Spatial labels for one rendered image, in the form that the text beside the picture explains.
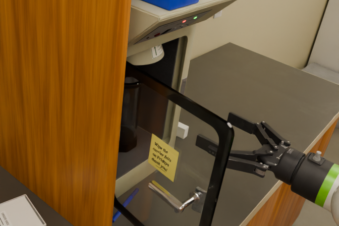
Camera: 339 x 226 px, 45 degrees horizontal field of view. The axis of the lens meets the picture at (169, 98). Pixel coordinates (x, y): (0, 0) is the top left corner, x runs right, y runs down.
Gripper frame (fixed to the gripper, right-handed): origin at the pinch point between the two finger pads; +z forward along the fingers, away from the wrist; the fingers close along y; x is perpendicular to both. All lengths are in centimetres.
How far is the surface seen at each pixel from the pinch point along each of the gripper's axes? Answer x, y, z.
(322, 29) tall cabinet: 59, -293, 58
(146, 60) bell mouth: -10.7, 2.9, 21.4
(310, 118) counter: 28, -75, -4
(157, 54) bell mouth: -11.3, -1.2, 21.1
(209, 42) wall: 25, -101, 63
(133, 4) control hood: -29.0, 17.2, 14.6
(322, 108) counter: 28, -88, -4
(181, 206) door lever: 1.5, 25.0, -7.8
